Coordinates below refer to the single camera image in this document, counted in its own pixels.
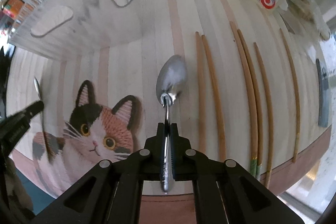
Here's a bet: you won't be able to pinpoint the grey blue flat block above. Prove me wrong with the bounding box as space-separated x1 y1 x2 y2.
316 58 329 128

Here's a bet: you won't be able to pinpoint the colourful wall stickers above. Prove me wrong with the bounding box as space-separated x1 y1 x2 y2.
0 0 27 30

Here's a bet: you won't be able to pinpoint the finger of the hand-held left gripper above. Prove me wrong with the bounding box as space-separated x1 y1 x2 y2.
5 101 45 130

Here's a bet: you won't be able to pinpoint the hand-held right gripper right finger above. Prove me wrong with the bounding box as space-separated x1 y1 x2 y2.
168 123 302 224

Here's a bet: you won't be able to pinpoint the brown block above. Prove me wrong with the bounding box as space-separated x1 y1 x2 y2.
282 17 297 33

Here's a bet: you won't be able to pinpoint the clear plastic utensil container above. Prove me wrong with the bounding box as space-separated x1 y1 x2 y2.
8 0 147 60

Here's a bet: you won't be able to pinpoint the person's left forearm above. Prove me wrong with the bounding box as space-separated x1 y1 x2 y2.
0 156 34 222

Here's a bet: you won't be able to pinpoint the bunch of wooden chopsticks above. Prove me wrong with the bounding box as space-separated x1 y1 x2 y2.
195 21 300 188

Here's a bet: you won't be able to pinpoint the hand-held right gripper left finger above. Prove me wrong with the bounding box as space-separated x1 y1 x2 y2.
34 123 166 224

